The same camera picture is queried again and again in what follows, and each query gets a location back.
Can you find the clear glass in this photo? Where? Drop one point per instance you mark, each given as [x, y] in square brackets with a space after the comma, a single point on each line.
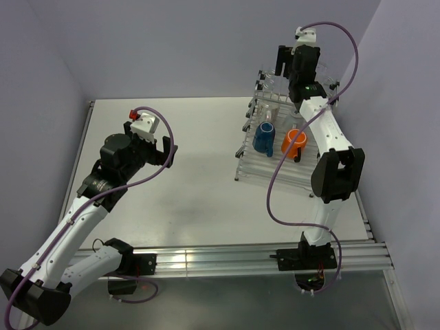
[268, 76]
[321, 74]

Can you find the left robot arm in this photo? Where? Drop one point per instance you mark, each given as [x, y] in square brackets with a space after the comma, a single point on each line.
[44, 286]

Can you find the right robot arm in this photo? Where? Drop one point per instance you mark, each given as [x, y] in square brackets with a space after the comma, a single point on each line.
[338, 171]

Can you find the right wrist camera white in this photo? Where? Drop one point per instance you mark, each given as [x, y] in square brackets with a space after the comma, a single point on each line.
[305, 36]

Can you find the metal wire dish rack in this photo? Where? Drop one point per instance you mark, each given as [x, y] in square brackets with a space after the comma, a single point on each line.
[256, 166]

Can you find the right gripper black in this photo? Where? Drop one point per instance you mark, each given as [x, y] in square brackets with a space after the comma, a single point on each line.
[284, 56]

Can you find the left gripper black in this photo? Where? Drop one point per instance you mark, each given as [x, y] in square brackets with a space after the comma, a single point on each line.
[157, 157]

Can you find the orange plastic mug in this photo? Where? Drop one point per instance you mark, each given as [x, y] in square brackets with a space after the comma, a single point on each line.
[297, 149]

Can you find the aluminium mounting rail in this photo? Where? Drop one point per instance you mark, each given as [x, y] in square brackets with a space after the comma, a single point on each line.
[254, 260]

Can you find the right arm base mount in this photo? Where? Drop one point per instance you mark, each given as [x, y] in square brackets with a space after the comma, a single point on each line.
[307, 257]

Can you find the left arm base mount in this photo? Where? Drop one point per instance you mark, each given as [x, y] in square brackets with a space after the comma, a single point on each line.
[137, 264]

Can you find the dark blue cup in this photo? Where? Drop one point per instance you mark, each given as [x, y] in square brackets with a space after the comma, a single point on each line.
[263, 141]

